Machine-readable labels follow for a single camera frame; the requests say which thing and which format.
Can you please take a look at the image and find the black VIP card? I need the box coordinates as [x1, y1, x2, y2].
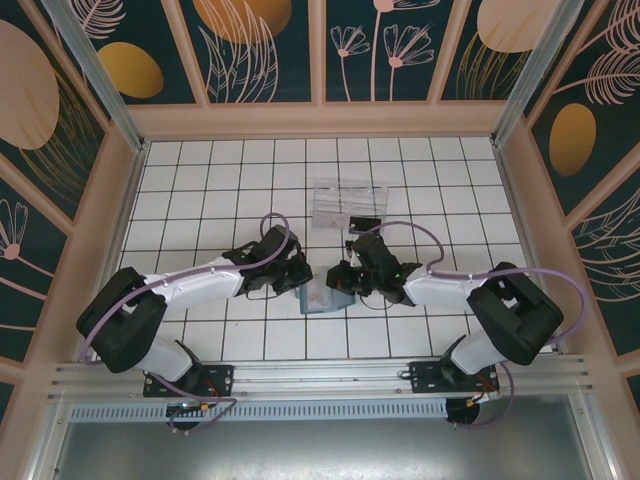
[348, 215, 383, 237]

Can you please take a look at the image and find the teal leather card holder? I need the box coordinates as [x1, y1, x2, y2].
[298, 282, 359, 316]

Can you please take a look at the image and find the clear acrylic tray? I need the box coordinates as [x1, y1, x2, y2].
[310, 178, 395, 234]

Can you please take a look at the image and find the grey metal sheet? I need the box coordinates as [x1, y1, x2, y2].
[47, 417, 601, 480]

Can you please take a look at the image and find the aluminium mounting rail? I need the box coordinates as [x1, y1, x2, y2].
[47, 353, 594, 401]

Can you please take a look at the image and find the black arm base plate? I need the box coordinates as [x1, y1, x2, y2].
[143, 363, 236, 400]
[408, 359, 501, 397]

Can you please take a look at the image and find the slotted grey cable duct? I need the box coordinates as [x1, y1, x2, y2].
[68, 398, 450, 424]

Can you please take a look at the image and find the aluminium table edge rail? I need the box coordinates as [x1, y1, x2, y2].
[79, 142, 151, 364]
[492, 142, 561, 354]

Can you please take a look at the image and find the aluminium frame post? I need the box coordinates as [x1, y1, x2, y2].
[39, 0, 149, 154]
[489, 0, 586, 149]

